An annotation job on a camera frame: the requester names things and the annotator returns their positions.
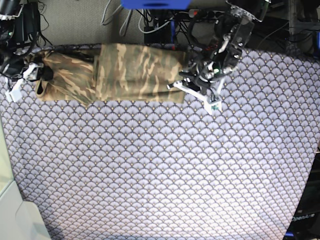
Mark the fan-patterned purple tablecloth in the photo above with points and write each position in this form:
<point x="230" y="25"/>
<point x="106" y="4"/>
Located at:
<point x="142" y="170"/>

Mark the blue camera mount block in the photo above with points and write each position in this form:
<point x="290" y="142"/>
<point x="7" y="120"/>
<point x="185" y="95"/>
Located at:
<point x="156" y="4"/>

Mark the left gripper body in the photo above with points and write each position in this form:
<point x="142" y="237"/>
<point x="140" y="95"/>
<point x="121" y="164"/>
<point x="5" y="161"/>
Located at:
<point x="206" y="67"/>

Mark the white plastic bin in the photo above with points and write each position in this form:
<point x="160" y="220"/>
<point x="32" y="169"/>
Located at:
<point x="19" y="219"/>

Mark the blue clamp handle right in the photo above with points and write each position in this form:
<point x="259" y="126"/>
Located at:
<point x="316" y="42"/>

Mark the black OpenArm box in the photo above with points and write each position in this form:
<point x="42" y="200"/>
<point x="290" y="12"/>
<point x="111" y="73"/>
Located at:
<point x="305" y="224"/>

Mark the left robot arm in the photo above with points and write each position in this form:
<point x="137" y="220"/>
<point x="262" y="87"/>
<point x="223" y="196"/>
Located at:
<point x="233" y="28"/>

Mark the camouflage T-shirt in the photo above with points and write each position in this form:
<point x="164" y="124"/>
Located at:
<point x="113" y="72"/>

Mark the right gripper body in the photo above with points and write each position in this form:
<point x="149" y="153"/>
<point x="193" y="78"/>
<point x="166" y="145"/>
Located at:
<point x="48" y="74"/>

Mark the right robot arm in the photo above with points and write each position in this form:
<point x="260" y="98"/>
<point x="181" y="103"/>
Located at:
<point x="20" y="29"/>

